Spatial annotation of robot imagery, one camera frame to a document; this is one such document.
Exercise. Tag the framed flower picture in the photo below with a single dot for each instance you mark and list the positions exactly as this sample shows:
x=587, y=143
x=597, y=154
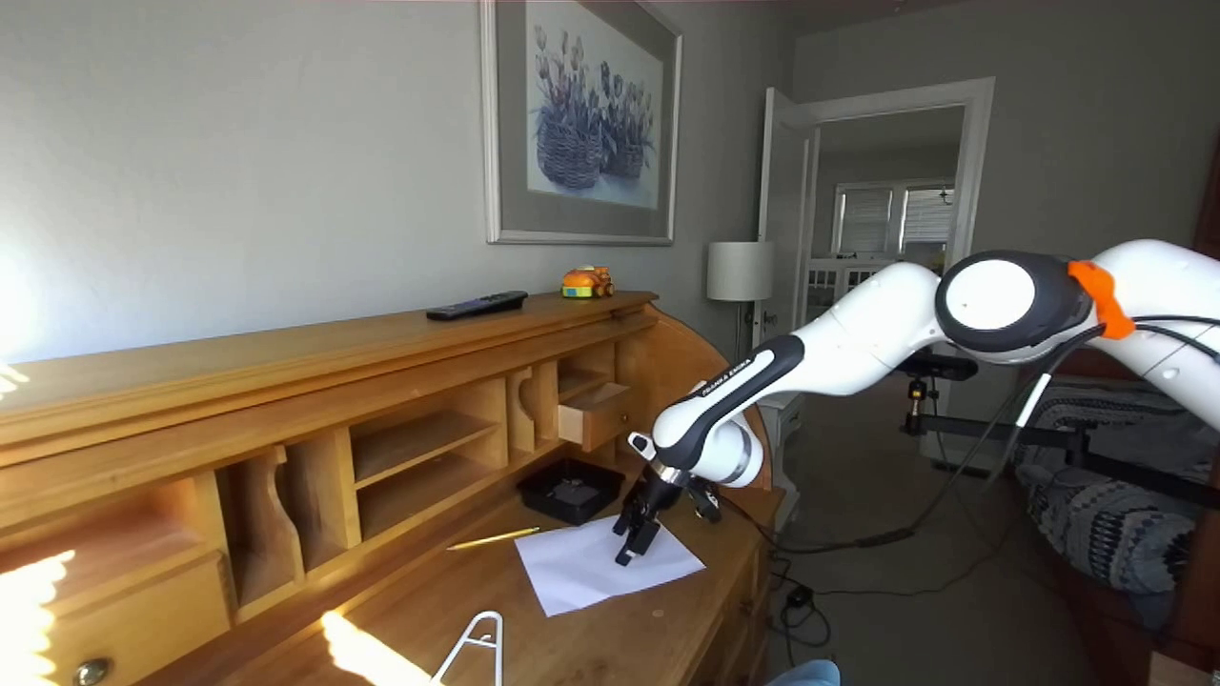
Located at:
x=592, y=116

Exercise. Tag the small wooden desk drawer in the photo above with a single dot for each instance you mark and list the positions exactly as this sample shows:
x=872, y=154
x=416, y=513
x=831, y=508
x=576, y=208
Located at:
x=597, y=415

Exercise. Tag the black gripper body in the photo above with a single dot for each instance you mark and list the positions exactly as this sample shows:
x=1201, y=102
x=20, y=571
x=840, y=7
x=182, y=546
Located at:
x=663, y=492

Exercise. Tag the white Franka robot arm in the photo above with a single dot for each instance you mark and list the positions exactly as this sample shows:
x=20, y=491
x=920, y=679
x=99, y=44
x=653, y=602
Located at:
x=862, y=337

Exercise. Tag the wooden roll-top desk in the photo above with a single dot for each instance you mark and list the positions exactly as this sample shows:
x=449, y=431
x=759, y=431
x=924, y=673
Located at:
x=383, y=369

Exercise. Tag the white door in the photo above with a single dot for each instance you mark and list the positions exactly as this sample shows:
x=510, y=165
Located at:
x=784, y=214

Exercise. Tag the round drawer knob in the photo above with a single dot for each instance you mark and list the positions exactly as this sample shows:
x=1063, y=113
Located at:
x=92, y=673

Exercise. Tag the black plastic tray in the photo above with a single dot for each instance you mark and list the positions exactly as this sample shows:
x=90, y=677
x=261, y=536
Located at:
x=571, y=491

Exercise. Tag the white lamp shade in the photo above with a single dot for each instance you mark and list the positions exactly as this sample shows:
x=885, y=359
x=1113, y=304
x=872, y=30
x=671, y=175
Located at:
x=742, y=274

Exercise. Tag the white door frame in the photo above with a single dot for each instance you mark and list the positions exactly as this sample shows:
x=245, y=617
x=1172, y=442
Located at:
x=980, y=154

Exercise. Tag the black camera stand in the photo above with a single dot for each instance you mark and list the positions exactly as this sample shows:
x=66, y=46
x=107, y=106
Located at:
x=935, y=373

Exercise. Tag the yellow pencil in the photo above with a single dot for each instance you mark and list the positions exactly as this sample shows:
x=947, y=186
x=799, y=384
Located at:
x=494, y=539

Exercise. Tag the yellow orange toy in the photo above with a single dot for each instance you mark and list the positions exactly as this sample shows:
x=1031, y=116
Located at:
x=585, y=284

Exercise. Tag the blue cloth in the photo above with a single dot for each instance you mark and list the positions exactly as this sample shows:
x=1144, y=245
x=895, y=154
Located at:
x=802, y=673

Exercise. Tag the black remote control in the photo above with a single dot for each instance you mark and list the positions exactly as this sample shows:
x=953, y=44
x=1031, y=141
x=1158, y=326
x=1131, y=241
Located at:
x=479, y=308

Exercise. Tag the white paper sheet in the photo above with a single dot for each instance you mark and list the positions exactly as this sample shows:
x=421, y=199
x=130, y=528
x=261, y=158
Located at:
x=575, y=575

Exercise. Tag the patterned blanket bed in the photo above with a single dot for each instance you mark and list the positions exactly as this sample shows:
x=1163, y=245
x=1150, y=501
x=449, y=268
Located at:
x=1120, y=520

